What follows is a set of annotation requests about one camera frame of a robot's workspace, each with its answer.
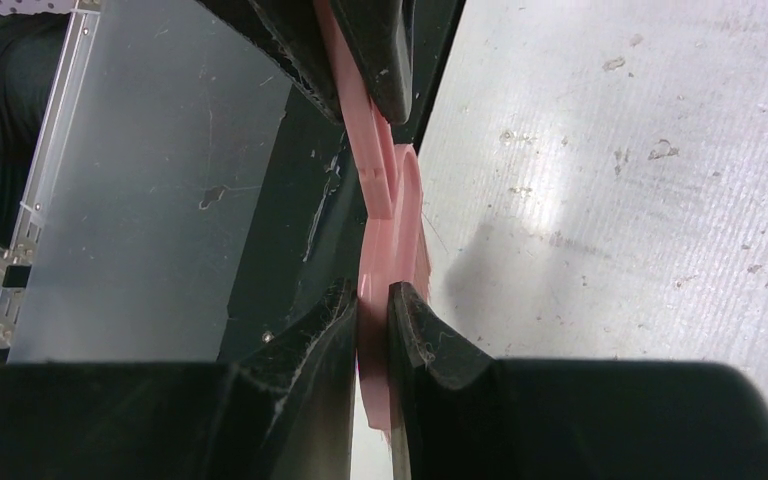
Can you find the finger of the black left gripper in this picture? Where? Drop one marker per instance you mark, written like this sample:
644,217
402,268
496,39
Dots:
288,32
379,34

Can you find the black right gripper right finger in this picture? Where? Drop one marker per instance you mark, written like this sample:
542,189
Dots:
459,413

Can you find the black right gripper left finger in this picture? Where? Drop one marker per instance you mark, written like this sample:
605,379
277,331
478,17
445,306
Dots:
284,412

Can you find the pink hand brush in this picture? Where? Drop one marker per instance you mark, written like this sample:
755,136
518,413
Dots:
369,134

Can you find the pink plastic dustpan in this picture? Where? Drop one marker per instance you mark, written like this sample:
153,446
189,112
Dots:
377,318

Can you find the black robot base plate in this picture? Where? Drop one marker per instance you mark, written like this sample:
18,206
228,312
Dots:
309,218

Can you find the aluminium frame rail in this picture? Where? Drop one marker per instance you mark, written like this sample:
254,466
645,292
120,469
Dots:
44,51

